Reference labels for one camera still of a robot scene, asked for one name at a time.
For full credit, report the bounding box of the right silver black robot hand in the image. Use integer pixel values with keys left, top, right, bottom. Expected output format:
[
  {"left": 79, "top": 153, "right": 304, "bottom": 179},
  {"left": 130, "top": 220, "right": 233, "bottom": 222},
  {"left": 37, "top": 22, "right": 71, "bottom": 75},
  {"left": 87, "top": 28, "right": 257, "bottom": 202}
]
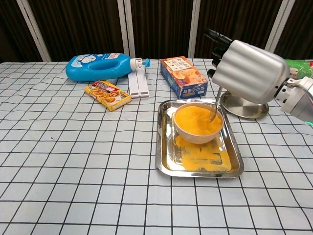
[{"left": 203, "top": 27, "right": 291, "bottom": 104}]

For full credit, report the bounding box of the metal spoon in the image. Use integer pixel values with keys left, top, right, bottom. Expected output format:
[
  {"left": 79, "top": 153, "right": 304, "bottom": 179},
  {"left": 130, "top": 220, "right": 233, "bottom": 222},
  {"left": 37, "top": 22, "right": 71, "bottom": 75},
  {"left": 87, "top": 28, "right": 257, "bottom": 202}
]
[{"left": 208, "top": 87, "right": 224, "bottom": 123}]

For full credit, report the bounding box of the white bowl of orange powder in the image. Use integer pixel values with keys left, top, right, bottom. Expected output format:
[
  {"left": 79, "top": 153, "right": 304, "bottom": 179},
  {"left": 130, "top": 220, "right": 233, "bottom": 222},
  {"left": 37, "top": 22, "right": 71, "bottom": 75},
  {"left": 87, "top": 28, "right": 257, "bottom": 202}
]
[{"left": 174, "top": 102, "right": 224, "bottom": 144}]

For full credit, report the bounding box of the round steel plate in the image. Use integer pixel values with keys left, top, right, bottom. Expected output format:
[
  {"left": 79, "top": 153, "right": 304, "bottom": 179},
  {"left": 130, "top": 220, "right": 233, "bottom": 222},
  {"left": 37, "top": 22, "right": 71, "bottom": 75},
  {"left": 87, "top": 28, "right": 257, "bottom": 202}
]
[{"left": 220, "top": 90, "right": 269, "bottom": 120}]

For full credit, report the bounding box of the green chips can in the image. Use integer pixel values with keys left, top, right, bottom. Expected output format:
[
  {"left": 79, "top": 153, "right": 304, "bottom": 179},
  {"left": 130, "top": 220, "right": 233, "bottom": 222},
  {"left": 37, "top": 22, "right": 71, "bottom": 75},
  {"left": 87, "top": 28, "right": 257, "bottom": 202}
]
[{"left": 283, "top": 58, "right": 313, "bottom": 80}]

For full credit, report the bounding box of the orange blue snack box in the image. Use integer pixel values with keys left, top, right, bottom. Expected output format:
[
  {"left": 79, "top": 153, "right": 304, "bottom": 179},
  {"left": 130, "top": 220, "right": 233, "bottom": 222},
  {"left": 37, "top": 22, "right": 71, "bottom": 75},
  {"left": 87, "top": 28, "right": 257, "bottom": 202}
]
[{"left": 160, "top": 56, "right": 209, "bottom": 100}]

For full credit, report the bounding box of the white plastic sealing clip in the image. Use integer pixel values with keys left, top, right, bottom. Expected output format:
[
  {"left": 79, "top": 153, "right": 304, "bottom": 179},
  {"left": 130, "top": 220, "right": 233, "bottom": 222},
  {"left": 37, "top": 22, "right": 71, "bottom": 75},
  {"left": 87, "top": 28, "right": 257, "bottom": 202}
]
[
  {"left": 136, "top": 70, "right": 150, "bottom": 98},
  {"left": 127, "top": 70, "right": 140, "bottom": 99}
]

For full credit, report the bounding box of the rectangular steel tray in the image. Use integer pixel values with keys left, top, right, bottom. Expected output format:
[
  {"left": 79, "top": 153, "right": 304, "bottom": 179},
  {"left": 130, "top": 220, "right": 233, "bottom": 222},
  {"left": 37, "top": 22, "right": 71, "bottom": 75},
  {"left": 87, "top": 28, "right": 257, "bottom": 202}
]
[{"left": 155, "top": 99, "right": 245, "bottom": 179}]

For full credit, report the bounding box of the yellow curry box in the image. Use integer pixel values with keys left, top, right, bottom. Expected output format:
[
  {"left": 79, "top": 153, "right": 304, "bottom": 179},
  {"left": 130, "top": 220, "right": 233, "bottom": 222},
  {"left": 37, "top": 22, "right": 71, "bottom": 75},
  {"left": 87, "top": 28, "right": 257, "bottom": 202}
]
[{"left": 84, "top": 80, "right": 132, "bottom": 112}]

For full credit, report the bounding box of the blue detergent bottle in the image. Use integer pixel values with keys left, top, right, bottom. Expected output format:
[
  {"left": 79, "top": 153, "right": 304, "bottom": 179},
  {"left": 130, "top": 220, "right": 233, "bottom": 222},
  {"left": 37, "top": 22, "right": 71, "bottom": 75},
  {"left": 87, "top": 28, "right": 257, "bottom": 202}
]
[{"left": 65, "top": 52, "right": 152, "bottom": 83}]

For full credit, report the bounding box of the checkered white tablecloth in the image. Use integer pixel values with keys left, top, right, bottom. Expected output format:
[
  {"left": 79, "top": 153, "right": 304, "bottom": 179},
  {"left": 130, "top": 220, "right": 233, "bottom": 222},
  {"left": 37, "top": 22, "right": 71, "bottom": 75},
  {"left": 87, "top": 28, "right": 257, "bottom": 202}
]
[{"left": 0, "top": 58, "right": 313, "bottom": 235}]

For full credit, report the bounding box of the dark folding screen white frame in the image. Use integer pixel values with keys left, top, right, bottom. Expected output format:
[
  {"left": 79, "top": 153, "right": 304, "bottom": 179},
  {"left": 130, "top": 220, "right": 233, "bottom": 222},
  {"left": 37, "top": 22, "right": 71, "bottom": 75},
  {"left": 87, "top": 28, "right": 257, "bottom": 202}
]
[{"left": 0, "top": 0, "right": 313, "bottom": 63}]

